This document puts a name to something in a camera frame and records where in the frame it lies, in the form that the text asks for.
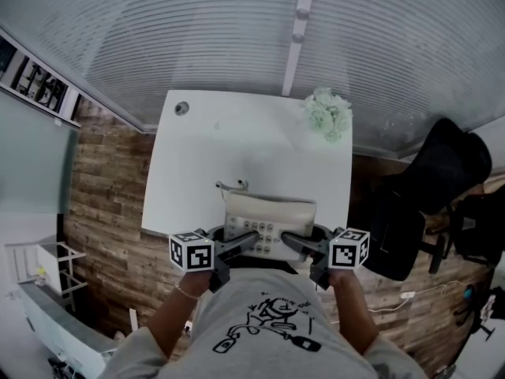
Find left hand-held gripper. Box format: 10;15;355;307
168;226;260;294

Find frosted glass panel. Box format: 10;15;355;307
0;91;80;215

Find grey window blinds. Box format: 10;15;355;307
0;0;505;161

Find black chair with armrest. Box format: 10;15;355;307
428;193;505;275

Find person's right forearm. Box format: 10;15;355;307
328;268;380;357

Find thin wrist bracelet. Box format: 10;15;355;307
174;285;200;302

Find white table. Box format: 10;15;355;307
140;89;354;263

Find grey printed t-shirt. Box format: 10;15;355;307
98;268;429;379

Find white counter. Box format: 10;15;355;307
17;281;119;379

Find pale green flower bunch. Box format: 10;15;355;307
302;87;354;144

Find white window mullion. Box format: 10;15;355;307
281;0;319;98

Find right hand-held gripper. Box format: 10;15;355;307
280;223;371;291

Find white metal rack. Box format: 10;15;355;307
3;241;88;312

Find black office chair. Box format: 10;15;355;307
361;117;494;283

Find white floor cable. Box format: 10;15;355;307
368;283;451;313

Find person's left forearm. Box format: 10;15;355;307
148;270;211;359

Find black and white photo strip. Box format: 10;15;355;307
0;36;82;129

